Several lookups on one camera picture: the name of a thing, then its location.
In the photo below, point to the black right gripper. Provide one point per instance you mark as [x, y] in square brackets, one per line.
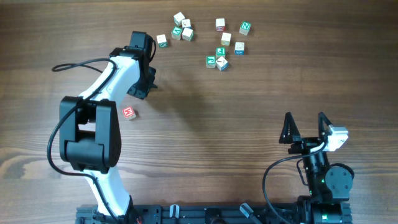
[305, 142]

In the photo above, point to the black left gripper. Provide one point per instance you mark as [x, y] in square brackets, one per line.
[144, 86]

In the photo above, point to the green J wooden block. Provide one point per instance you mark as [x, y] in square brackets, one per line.
[210, 61]

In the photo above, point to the shell picture blue D block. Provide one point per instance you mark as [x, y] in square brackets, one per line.
[221, 63]

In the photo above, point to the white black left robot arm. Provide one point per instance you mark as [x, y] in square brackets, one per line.
[88, 130]

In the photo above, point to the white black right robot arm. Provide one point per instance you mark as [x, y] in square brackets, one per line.
[328, 184]

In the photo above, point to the green N block left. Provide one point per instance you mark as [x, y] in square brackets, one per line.
[162, 41]

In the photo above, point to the green n block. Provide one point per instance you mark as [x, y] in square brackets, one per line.
[162, 41]
[245, 28]

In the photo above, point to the green A wooden block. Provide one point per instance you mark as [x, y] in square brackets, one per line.
[176, 33]

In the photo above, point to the red M wooden block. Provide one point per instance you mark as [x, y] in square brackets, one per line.
[129, 113]

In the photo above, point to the white block green side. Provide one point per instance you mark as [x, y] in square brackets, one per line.
[187, 34]

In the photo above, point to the white picture block blue side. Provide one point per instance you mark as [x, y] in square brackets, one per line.
[186, 23]

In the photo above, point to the white block top left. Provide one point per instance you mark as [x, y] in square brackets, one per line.
[178, 18]

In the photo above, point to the green F wooden block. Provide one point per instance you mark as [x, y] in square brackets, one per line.
[220, 52]

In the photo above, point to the white block yellow side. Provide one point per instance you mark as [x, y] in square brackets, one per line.
[226, 39]

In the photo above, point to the white block red side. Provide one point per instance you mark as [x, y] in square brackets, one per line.
[220, 24]

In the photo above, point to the green N block right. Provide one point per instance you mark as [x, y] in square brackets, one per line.
[245, 28]

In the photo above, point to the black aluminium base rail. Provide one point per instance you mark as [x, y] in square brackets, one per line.
[156, 214]

